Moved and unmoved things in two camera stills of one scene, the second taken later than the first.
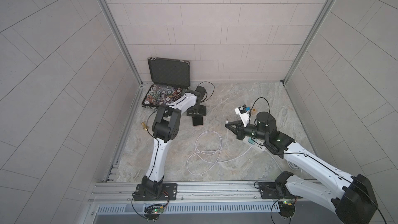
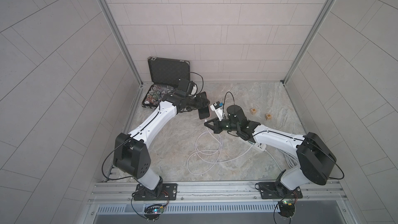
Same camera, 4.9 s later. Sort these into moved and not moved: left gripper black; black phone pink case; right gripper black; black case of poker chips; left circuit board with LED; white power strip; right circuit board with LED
Moved: black phone pink case; left gripper black; right gripper black
Not moved: right circuit board with LED; black case of poker chips; white power strip; left circuit board with LED
